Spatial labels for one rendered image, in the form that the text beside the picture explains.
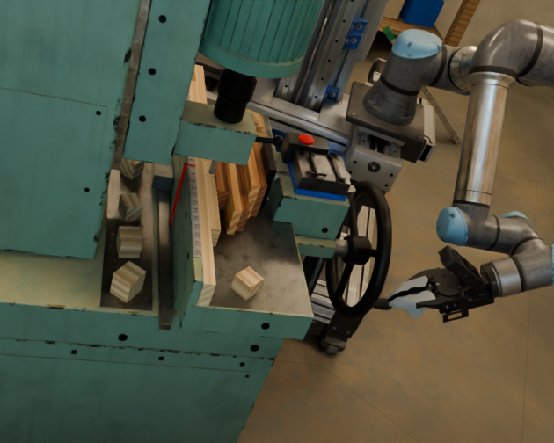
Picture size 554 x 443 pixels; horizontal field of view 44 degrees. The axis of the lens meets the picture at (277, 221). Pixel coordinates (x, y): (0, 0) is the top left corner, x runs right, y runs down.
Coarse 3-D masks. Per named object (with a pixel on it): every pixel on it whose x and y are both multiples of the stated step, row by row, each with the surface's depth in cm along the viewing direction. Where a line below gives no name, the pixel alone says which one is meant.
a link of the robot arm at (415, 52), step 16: (416, 32) 181; (400, 48) 177; (416, 48) 175; (432, 48) 175; (400, 64) 179; (416, 64) 177; (432, 64) 178; (400, 80) 181; (416, 80) 180; (432, 80) 181
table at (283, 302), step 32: (224, 224) 121; (256, 224) 124; (288, 224) 127; (224, 256) 115; (256, 256) 117; (288, 256) 120; (320, 256) 131; (224, 288) 109; (288, 288) 114; (192, 320) 107; (224, 320) 108; (256, 320) 109; (288, 320) 110
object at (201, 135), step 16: (192, 112) 114; (208, 112) 115; (192, 128) 112; (208, 128) 113; (224, 128) 113; (240, 128) 114; (176, 144) 114; (192, 144) 114; (208, 144) 115; (224, 144) 115; (240, 144) 116; (224, 160) 117; (240, 160) 118
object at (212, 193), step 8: (200, 72) 152; (192, 80) 154; (200, 80) 149; (200, 88) 147; (200, 96) 144; (208, 192) 120; (216, 192) 121; (208, 200) 118; (216, 200) 119; (216, 208) 117; (216, 216) 116; (216, 224) 114; (216, 232) 114; (216, 240) 115
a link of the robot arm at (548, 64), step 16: (544, 32) 139; (448, 48) 180; (464, 48) 177; (544, 48) 138; (448, 64) 178; (464, 64) 173; (528, 64) 139; (544, 64) 139; (448, 80) 180; (464, 80) 176; (528, 80) 145; (544, 80) 143
